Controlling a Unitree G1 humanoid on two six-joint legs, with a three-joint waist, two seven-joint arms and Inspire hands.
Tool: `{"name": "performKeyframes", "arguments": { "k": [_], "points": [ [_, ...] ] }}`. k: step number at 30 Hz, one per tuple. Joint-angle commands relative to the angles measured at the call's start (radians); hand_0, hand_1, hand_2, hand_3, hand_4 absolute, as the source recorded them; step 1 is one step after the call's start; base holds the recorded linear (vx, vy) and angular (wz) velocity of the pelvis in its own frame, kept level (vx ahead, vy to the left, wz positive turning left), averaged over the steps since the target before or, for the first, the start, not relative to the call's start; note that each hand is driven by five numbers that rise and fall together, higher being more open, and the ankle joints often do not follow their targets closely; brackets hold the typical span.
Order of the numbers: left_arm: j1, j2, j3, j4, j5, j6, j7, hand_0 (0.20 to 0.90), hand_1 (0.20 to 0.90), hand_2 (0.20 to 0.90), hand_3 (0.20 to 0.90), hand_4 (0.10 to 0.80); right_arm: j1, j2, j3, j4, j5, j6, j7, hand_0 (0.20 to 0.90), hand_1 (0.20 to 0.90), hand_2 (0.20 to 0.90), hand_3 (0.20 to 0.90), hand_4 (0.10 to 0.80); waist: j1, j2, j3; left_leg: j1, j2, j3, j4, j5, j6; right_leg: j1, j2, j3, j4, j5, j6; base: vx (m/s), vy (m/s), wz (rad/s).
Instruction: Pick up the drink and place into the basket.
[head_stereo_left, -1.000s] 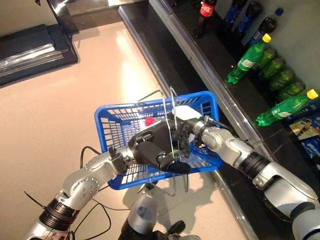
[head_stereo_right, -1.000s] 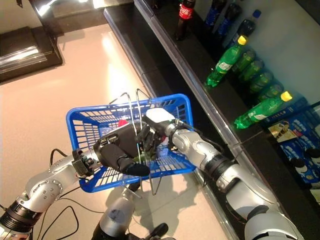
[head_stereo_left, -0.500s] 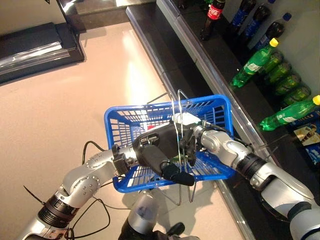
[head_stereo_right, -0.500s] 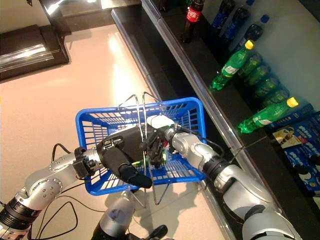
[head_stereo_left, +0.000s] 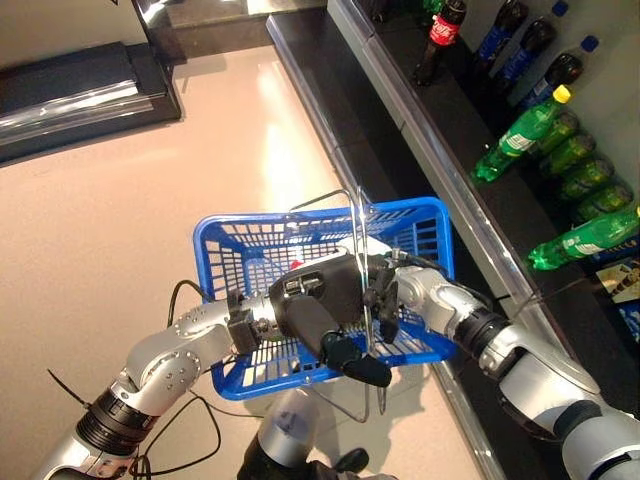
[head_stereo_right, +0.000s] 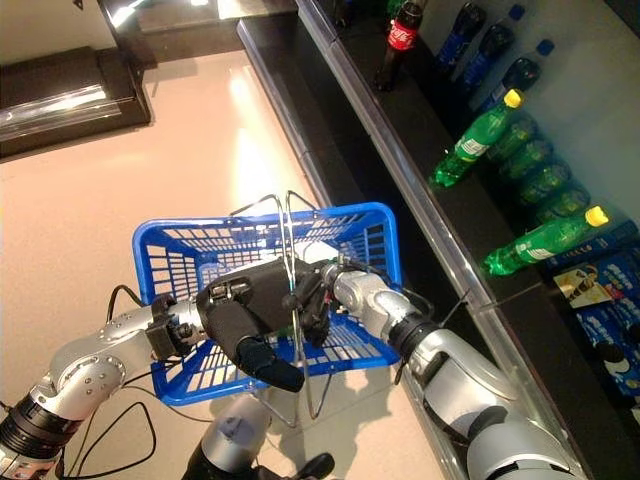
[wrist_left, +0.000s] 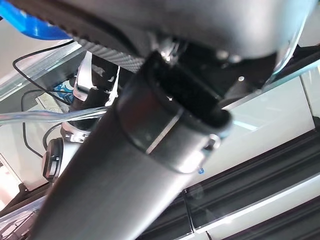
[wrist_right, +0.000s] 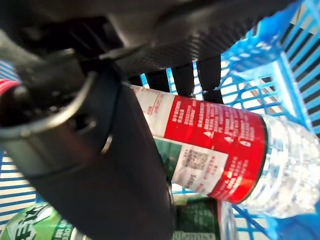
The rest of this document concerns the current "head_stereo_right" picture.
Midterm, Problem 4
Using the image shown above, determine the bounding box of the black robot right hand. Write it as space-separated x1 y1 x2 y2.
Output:
281 262 335 349

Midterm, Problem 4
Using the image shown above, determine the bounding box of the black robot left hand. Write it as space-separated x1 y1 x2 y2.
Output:
194 257 305 394

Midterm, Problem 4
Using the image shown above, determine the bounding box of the blue plastic shopping basket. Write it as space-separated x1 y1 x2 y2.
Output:
130 191 405 430

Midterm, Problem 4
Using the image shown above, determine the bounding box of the blue cookie box beige picture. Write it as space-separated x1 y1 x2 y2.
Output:
552 263 615 310

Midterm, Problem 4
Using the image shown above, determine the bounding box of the grey metal plinth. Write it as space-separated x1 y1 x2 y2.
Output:
97 0 301 66

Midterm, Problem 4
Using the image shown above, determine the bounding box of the Coca-Cola bottle red cap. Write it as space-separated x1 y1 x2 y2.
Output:
373 0 426 93

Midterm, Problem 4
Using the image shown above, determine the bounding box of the dark low cabinet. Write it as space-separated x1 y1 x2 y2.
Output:
0 44 151 161

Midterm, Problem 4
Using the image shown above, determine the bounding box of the blue Oreo cookie box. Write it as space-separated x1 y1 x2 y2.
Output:
574 252 640 351
592 344 640 399

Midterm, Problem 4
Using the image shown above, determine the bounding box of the dark blue cookie box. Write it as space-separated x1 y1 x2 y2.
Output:
544 219 640 271

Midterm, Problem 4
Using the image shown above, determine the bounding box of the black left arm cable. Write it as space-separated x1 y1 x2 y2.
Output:
64 284 216 480

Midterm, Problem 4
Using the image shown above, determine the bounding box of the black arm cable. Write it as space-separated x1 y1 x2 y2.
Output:
394 287 471 386
64 284 216 480

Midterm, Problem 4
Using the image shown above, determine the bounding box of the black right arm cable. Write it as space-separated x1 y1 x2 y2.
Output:
394 287 471 386

